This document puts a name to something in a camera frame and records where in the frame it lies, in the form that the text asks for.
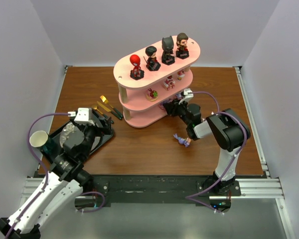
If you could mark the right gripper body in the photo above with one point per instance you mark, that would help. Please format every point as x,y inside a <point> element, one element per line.
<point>172,107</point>

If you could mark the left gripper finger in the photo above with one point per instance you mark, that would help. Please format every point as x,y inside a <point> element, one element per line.
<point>105,121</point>
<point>109,127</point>

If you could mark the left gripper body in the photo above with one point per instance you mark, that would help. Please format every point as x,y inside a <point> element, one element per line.
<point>101,122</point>

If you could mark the purple bunny pink cotton candy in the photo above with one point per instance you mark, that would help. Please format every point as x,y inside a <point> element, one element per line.
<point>161,105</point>

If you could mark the purple bunny pink donut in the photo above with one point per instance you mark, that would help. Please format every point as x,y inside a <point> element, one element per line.
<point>179,95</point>

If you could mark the pink bear strawberry tart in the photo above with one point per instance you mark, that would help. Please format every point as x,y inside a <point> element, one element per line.
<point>151,94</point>

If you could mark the pink bear cake square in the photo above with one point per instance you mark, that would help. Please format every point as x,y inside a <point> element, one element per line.
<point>169,83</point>

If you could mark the ice cream cone bear toy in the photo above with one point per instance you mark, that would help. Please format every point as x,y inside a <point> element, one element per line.
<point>180,75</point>

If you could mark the purple bunny with cake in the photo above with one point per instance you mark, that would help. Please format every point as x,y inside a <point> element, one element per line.
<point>183,141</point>

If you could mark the black haired red figure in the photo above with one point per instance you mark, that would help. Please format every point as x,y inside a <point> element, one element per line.
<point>152,63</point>

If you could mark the red spider hero figure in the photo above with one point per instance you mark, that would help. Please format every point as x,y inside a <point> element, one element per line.
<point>136,73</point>

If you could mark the brown haired hero figure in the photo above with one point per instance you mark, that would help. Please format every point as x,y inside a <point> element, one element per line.
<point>181,42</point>

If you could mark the dark bat hero figure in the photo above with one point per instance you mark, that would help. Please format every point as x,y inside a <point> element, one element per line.
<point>167,57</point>

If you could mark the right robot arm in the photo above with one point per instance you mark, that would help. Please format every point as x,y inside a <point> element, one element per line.
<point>229,131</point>

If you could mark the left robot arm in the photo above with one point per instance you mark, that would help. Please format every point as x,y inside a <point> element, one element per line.
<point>65,179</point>

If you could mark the pink three-tier shelf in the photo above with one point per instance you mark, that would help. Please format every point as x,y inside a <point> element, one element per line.
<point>137,110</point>

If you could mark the black rectangular tray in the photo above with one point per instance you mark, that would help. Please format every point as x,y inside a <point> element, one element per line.
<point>77,147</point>

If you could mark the round deer pattern plate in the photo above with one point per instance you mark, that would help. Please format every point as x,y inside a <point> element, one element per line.
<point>67,129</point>

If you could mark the dark green glass cup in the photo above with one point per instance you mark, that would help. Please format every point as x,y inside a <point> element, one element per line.
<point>49,146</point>

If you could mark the white paper cup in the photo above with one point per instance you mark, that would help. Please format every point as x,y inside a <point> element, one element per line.
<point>38,139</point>

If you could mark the gold knife green handle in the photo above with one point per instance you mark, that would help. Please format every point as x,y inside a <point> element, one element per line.
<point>105,108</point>

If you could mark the gold spoon green handle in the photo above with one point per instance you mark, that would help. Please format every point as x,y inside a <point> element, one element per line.
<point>95,107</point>

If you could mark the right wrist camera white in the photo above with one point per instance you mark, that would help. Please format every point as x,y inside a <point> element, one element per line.
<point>187,96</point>

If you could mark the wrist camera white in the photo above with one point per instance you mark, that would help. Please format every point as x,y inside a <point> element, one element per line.
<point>82,116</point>
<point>187,96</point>

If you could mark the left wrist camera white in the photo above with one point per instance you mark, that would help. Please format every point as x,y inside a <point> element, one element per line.
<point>82,116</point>

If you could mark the gold fork green handle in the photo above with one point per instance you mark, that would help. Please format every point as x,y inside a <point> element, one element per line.
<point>106,101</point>

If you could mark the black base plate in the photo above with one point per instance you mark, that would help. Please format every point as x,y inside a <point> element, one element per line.
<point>151,189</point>

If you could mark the aluminium frame rail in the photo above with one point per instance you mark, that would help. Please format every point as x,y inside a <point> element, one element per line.
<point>268,187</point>

